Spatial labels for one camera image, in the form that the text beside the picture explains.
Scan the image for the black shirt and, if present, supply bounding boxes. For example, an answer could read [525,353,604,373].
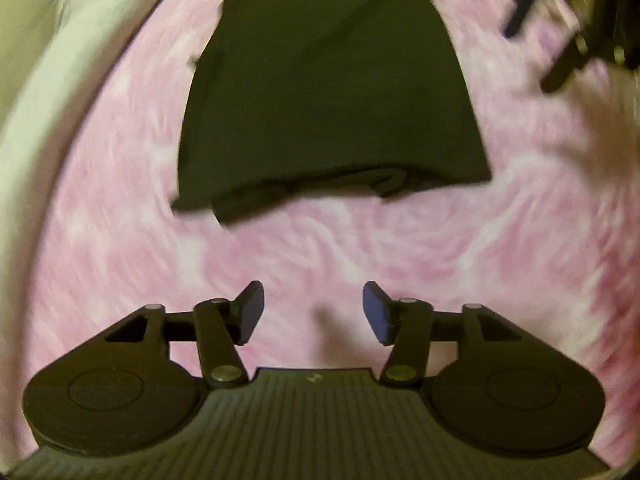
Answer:
[172,0,491,224]

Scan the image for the grey folded duvet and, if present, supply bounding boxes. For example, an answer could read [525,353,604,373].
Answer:
[0,0,187,380]

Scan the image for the pink rose patterned bedsheet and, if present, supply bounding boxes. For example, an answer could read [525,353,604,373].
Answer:
[21,0,639,465]

